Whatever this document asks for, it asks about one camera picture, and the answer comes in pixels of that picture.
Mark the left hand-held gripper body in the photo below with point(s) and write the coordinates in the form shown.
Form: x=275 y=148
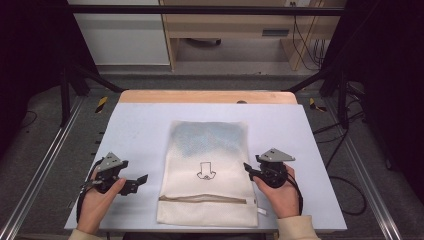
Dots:
x=110 y=165

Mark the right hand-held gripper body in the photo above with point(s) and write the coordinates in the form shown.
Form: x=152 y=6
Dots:
x=275 y=173

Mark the white mesh laundry bag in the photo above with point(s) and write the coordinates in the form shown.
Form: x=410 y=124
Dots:
x=206 y=150

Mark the person's right hand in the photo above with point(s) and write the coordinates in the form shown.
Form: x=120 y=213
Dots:
x=283 y=200

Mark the person's left hand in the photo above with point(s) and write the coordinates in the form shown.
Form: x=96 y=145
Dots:
x=93 y=208

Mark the white foam mat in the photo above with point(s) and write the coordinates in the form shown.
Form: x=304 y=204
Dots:
x=140 y=133

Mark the yellow black tape strip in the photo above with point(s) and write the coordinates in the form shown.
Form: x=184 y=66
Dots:
x=314 y=105
x=101 y=104

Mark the black metal stand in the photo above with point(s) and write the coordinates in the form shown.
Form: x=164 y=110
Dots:
x=341 y=100
x=65 y=100

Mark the wooden table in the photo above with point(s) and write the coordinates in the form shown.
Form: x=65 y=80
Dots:
x=200 y=96

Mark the white cabinet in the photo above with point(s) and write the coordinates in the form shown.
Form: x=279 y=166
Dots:
x=126 y=40

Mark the black curtain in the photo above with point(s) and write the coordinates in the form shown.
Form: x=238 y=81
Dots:
x=30 y=60
x=390 y=83

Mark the wooden desk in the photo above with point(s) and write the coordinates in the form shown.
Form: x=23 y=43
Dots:
x=233 y=25

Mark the black metal crossbar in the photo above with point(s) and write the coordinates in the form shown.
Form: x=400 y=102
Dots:
x=200 y=10

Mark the aluminium rail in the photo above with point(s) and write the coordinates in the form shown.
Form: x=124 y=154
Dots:
x=366 y=173
x=43 y=166

